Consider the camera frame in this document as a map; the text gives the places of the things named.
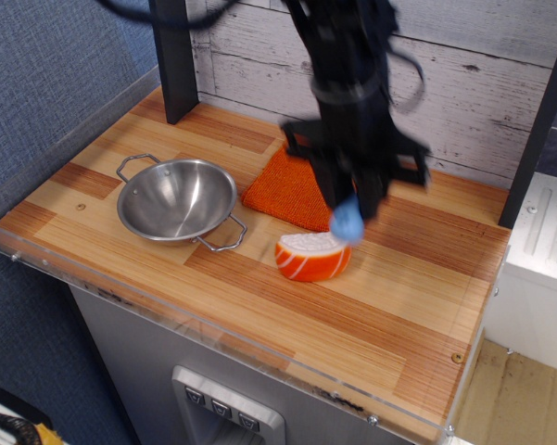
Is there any black vertical post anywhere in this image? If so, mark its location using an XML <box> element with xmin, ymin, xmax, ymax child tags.
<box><xmin>498</xmin><ymin>57</ymin><xmax>557</xmax><ymax>229</ymax></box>
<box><xmin>153</xmin><ymin>25</ymin><xmax>199</xmax><ymax>124</ymax></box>

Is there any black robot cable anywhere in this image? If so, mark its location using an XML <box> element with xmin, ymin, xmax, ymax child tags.
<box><xmin>96</xmin><ymin>0</ymin><xmax>428</xmax><ymax>116</ymax></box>

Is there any black left vertical post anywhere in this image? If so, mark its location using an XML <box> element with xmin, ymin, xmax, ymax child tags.
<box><xmin>153</xmin><ymin>25</ymin><xmax>199</xmax><ymax>124</ymax></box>

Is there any orange knitted cloth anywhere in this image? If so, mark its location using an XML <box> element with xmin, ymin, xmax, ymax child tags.
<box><xmin>241</xmin><ymin>144</ymin><xmax>332</xmax><ymax>232</ymax></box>

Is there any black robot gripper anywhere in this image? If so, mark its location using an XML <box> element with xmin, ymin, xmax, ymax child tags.
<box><xmin>281</xmin><ymin>93</ymin><xmax>430</xmax><ymax>221</ymax></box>

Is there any grey toy fridge cabinet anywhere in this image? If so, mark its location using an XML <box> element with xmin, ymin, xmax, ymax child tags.
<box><xmin>71</xmin><ymin>287</ymin><xmax>405</xmax><ymax>444</ymax></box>

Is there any silver dispenser button panel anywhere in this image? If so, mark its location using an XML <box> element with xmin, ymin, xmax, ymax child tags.
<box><xmin>171</xmin><ymin>365</ymin><xmax>286</xmax><ymax>444</ymax></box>

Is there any stainless steel two-handled bowl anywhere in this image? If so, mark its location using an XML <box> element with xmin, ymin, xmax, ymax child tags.
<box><xmin>116</xmin><ymin>153</ymin><xmax>247</xmax><ymax>252</ymax></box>

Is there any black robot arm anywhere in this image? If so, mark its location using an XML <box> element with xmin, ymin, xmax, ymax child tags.
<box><xmin>281</xmin><ymin>1</ymin><xmax>430</xmax><ymax>220</ymax></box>

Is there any clear acrylic table guard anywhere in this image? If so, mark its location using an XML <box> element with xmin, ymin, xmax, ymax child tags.
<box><xmin>0</xmin><ymin>78</ymin><xmax>509</xmax><ymax>444</ymax></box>

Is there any black yellow object bottom left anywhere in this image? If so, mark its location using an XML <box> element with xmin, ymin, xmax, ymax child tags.
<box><xmin>0</xmin><ymin>413</ymin><xmax>65</xmax><ymax>445</ymax></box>

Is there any toy salmon sushi piece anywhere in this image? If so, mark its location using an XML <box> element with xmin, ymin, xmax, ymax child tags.
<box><xmin>274</xmin><ymin>232</ymin><xmax>352</xmax><ymax>282</ymax></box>

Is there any black right vertical post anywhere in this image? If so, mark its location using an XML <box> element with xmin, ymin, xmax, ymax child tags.
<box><xmin>498</xmin><ymin>57</ymin><xmax>557</xmax><ymax>229</ymax></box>

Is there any blue grey toy scoop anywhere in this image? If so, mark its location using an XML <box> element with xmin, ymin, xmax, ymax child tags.
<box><xmin>329</xmin><ymin>194</ymin><xmax>364</xmax><ymax>246</ymax></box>

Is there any white plastic toy sink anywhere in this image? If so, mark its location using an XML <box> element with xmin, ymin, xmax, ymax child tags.
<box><xmin>484</xmin><ymin>173</ymin><xmax>557</xmax><ymax>369</ymax></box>

